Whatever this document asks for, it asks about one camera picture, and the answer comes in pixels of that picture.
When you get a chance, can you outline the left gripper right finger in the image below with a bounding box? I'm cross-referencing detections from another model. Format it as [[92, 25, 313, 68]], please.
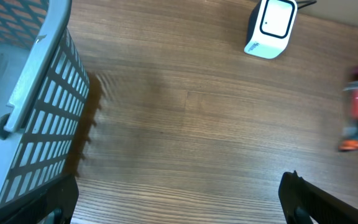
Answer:
[[278, 171, 358, 224]]

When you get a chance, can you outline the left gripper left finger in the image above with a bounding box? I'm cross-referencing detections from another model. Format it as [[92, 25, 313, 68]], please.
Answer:
[[0, 174, 79, 224]]

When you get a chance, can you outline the white barcode scanner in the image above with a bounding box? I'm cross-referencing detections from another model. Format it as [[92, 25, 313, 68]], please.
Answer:
[[244, 0, 298, 59]]

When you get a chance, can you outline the grey plastic shopping basket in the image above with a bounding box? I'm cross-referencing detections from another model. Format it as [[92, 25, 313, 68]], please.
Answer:
[[0, 0, 90, 208]]

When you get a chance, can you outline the black scanner cable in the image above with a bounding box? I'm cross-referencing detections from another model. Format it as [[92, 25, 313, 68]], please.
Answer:
[[296, 0, 318, 9]]

